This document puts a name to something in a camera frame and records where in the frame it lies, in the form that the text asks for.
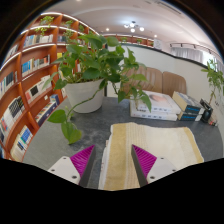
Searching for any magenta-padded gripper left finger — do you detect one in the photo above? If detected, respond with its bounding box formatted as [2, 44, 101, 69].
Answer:
[47, 144, 97, 188]

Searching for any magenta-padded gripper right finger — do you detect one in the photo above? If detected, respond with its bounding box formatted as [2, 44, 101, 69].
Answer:
[130, 144, 178, 188]

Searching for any cream and yellow towel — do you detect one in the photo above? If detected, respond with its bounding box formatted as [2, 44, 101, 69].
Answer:
[98, 122, 205, 192]

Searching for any thick white book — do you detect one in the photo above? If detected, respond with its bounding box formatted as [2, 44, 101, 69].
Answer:
[129, 99, 179, 122]

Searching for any dark thick book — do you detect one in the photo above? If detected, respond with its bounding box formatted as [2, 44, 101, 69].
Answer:
[177, 111, 204, 122]

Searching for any small tree in black pot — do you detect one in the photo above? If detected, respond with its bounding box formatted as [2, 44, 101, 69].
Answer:
[199, 59, 224, 123]

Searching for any dark book with blue cover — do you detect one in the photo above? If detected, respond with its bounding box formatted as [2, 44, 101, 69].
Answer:
[172, 91, 205, 115]

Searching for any small tan book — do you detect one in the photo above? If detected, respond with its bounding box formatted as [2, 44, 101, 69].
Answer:
[208, 114, 219, 127]

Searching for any pothos plant in white pot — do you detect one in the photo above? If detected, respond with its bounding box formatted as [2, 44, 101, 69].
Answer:
[43, 34, 153, 146]

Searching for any orange wooden bookshelf unit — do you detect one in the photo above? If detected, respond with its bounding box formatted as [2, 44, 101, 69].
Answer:
[0, 11, 156, 163]

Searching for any white curtain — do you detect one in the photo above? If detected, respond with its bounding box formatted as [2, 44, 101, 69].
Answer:
[170, 43, 216, 65]

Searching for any ceiling light cluster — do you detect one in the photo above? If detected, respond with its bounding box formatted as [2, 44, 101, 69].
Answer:
[123, 20, 146, 34]

